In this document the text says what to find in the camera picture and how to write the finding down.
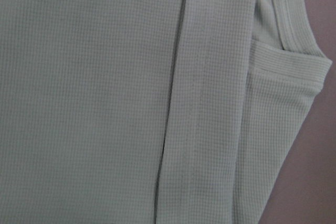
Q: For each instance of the sage green long-sleeve shirt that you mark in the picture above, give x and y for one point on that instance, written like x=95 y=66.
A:
x=151 y=111

